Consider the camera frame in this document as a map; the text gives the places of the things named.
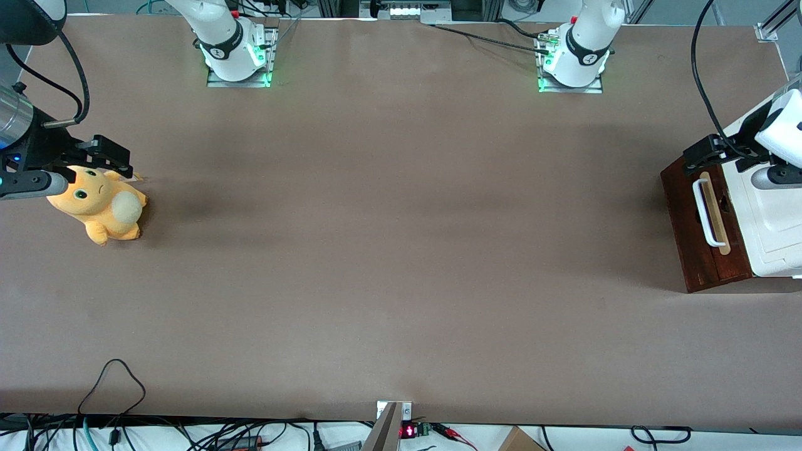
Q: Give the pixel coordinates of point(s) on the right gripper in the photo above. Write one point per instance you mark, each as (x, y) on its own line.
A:
(45, 149)

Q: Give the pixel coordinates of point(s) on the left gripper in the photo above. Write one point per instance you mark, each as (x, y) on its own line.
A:
(741, 135)

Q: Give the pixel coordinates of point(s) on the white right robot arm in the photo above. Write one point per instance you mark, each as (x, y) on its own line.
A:
(219, 37)

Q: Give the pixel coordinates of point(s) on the orange plush toy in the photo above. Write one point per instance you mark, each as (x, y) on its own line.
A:
(106, 213)

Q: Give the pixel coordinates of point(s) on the dark wood white-topped cabinet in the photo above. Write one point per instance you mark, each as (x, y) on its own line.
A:
(777, 232)

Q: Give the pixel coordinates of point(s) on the black power adapter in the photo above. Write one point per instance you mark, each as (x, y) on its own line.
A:
(241, 445)

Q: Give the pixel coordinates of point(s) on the lit metal fixture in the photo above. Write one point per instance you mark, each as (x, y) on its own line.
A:
(404, 11)

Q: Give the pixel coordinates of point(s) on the brown cardboard box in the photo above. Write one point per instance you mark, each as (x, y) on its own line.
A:
(517, 441)

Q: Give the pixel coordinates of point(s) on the red clip leads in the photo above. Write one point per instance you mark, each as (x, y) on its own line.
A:
(460, 438)

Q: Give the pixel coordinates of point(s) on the red LED display module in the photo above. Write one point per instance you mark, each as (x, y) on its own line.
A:
(408, 431)

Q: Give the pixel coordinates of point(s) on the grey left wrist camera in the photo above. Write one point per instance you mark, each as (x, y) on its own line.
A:
(774, 178)

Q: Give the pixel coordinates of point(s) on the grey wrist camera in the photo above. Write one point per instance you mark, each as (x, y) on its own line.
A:
(774, 178)
(31, 183)

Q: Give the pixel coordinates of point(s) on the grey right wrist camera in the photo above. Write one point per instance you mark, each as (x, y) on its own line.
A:
(31, 183)

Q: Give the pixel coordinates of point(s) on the aluminium frame corner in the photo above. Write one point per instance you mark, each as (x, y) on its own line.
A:
(765, 32)

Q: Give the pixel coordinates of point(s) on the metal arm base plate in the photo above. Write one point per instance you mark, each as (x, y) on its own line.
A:
(564, 89)
(273, 50)

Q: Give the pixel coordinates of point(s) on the grey metal camera bracket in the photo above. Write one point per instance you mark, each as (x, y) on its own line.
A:
(388, 432)

